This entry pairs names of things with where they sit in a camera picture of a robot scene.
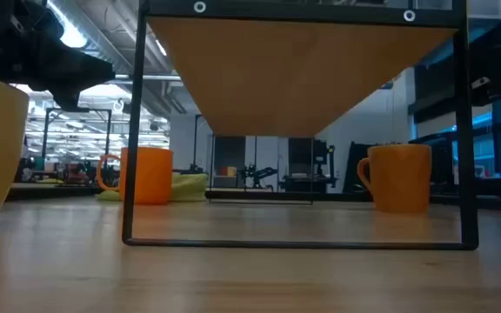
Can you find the black cabinet with coloured boxes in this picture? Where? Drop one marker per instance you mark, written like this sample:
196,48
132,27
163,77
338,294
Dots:
229,161

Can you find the dark orange ceramic mug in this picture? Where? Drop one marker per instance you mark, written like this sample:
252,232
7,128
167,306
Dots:
400,178

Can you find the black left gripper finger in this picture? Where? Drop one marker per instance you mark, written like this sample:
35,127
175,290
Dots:
72,100
89,69

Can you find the black leaning panel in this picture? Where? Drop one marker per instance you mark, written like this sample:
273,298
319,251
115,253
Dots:
357,167

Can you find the black equipment rack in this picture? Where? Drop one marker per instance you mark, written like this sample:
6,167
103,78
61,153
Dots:
309,165

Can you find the green cloth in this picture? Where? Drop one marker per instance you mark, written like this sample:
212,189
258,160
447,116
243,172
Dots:
188,188

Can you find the black frame wooden shelf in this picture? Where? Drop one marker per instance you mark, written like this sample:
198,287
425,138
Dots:
294,69

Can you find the black background robot arm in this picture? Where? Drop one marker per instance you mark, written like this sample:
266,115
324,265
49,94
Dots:
257,174

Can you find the bright orange plastic mug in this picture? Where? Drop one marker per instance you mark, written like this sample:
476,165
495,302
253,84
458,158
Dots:
152,174

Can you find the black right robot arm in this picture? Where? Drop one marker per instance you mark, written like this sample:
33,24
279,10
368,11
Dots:
500,69

